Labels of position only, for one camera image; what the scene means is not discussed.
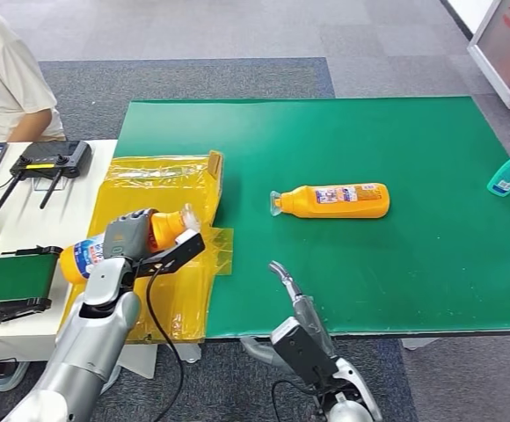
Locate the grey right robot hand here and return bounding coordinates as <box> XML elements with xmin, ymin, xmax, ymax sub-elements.
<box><xmin>240</xmin><ymin>260</ymin><xmax>337</xmax><ymax>374</ymax></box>

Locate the white table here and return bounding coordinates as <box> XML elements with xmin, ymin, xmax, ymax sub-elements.
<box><xmin>0</xmin><ymin>138</ymin><xmax>159</xmax><ymax>380</ymax></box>

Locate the white table foot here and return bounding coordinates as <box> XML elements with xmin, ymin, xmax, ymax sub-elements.
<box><xmin>402</xmin><ymin>338</ymin><xmax>441</xmax><ymax>352</ymax></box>

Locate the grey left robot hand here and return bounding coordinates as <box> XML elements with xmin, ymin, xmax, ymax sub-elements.
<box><xmin>101</xmin><ymin>208</ymin><xmax>159</xmax><ymax>263</ymax></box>

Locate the person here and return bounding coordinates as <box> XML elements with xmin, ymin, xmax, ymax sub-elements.
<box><xmin>0</xmin><ymin>0</ymin><xmax>67</xmax><ymax>145</ymax></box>

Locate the brown cardboard piece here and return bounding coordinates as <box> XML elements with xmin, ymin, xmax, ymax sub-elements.
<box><xmin>207</xmin><ymin>149</ymin><xmax>224</xmax><ymax>176</ymax></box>

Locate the red and white sign stand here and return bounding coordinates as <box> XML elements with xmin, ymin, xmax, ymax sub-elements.
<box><xmin>468</xmin><ymin>0</ymin><xmax>510</xmax><ymax>111</ymax></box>

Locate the green table mat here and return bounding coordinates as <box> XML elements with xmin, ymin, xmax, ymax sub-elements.
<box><xmin>113</xmin><ymin>96</ymin><xmax>510</xmax><ymax>340</ymax></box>

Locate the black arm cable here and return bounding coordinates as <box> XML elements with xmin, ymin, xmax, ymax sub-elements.
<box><xmin>271</xmin><ymin>379</ymin><xmax>326</xmax><ymax>422</ymax></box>
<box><xmin>145</xmin><ymin>265</ymin><xmax>185</xmax><ymax>422</ymax></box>

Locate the small green conveyor belt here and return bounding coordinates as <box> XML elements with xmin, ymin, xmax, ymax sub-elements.
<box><xmin>0</xmin><ymin>244</ymin><xmax>64</xmax><ymax>325</ymax></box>

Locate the black remote controller with antennas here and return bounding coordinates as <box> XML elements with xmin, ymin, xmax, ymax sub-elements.
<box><xmin>0</xmin><ymin>139</ymin><xmax>92</xmax><ymax>212</ymax></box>

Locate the yellow plastic sheet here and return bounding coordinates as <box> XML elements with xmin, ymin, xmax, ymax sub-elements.
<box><xmin>57</xmin><ymin>149</ymin><xmax>234</xmax><ymax>345</ymax></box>

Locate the orange detergent bottle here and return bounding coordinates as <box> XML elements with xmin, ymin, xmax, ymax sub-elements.
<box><xmin>270</xmin><ymin>182</ymin><xmax>391</xmax><ymax>220</ymax></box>
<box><xmin>59</xmin><ymin>203</ymin><xmax>202</xmax><ymax>287</ymax></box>

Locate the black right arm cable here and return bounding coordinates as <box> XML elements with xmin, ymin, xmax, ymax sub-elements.
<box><xmin>271</xmin><ymin>379</ymin><xmax>326</xmax><ymax>422</ymax></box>

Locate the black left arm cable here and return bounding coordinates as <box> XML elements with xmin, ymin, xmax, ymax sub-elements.
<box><xmin>145</xmin><ymin>265</ymin><xmax>185</xmax><ymax>422</ymax></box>

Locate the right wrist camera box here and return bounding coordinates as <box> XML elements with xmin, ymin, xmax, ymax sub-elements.
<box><xmin>270</xmin><ymin>316</ymin><xmax>339</xmax><ymax>389</ymax></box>

